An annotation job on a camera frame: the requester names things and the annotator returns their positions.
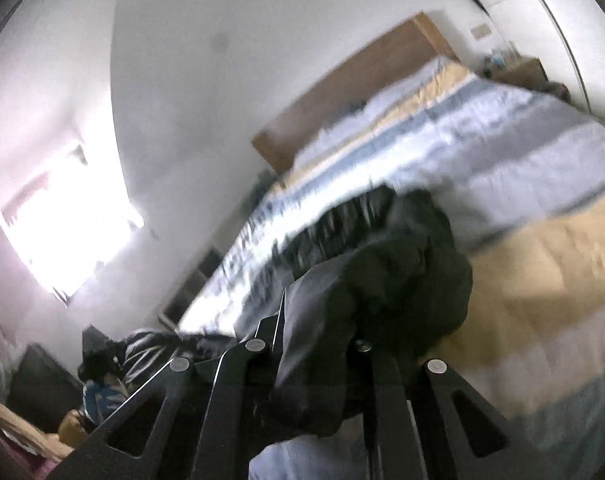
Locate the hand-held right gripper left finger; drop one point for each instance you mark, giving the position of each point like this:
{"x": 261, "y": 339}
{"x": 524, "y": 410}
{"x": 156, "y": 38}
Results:
{"x": 232, "y": 395}

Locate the wooden nightstand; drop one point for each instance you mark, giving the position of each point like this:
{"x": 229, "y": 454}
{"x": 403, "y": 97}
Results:
{"x": 519, "y": 74}

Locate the blue patterned item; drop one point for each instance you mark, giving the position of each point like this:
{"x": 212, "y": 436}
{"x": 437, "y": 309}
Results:
{"x": 101, "y": 397}

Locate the black shiny jacket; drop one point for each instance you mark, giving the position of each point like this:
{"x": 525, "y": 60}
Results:
{"x": 132, "y": 352}

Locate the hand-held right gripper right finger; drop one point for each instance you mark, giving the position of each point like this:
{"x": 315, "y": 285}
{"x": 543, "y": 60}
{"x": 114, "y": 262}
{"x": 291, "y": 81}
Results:
{"x": 382, "y": 400}

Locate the grey pillow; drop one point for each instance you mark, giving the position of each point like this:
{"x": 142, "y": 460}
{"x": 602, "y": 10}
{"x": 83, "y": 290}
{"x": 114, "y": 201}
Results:
{"x": 342, "y": 115}

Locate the striped bed duvet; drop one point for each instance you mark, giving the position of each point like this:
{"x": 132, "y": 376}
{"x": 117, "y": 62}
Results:
{"x": 507, "y": 170}

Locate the yellow cloth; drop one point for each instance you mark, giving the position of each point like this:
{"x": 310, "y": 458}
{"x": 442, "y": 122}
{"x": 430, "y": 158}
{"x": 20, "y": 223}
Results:
{"x": 75, "y": 432}

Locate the wall socket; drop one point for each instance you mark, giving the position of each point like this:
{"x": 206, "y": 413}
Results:
{"x": 481, "y": 32}

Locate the white wardrobe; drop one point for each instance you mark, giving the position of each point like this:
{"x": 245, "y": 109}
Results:
{"x": 547, "y": 15}

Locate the white low shelf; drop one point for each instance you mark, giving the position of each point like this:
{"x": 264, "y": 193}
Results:
{"x": 192, "y": 280}

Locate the window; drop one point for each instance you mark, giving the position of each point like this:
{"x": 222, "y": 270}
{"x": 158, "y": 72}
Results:
{"x": 57, "y": 220}

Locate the black garment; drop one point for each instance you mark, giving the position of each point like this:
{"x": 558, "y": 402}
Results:
{"x": 382, "y": 280}

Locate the wooden headboard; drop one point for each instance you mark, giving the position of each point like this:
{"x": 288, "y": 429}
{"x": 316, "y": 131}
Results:
{"x": 342, "y": 85}

